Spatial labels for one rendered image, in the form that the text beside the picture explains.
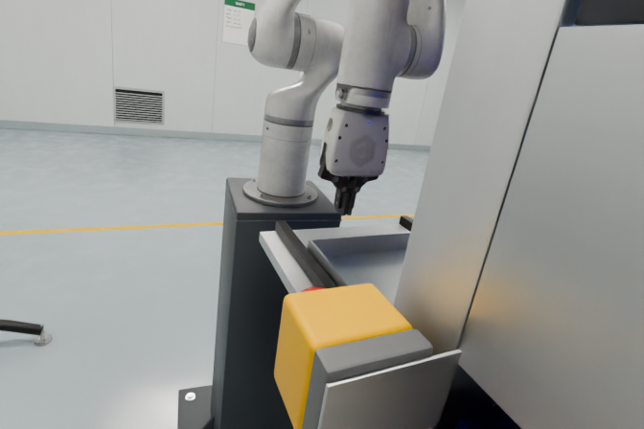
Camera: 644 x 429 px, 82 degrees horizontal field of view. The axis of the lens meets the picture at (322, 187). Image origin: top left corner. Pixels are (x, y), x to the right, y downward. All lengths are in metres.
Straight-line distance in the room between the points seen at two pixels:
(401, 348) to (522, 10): 0.19
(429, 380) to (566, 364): 0.08
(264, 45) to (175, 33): 4.60
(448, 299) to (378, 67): 0.36
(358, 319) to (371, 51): 0.38
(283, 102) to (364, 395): 0.70
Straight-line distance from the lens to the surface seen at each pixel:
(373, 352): 0.23
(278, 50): 0.83
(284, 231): 0.65
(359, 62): 0.54
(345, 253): 0.64
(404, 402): 0.26
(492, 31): 0.24
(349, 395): 0.22
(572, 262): 0.20
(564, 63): 0.21
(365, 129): 0.56
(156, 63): 5.40
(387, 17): 0.55
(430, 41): 0.59
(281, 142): 0.86
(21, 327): 1.88
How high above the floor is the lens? 1.18
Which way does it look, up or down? 18 degrees down
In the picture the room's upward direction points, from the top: 9 degrees clockwise
